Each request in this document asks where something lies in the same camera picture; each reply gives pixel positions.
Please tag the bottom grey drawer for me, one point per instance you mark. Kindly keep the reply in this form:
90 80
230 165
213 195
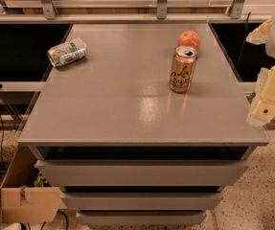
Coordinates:
140 218

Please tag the orange LaCroix can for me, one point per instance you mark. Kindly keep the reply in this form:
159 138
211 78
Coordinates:
183 67

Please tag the top grey drawer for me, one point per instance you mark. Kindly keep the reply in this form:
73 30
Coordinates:
141 173

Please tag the middle grey drawer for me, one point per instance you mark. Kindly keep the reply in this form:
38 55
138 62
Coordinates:
141 201

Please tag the metal shelf frame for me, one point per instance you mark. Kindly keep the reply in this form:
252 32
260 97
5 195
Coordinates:
85 11

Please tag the crushed white green can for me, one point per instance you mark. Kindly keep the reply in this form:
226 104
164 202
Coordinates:
67 52

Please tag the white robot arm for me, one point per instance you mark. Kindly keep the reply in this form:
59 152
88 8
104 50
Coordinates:
270 43

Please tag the orange fruit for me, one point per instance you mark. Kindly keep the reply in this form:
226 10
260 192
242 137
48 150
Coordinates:
189 38

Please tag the grey drawer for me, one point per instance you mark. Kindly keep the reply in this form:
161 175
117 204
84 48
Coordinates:
140 218
141 173
141 201

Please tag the cardboard box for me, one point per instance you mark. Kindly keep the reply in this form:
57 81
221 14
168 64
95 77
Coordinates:
21 200

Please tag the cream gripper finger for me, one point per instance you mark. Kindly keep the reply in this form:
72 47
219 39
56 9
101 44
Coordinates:
259 35
262 108

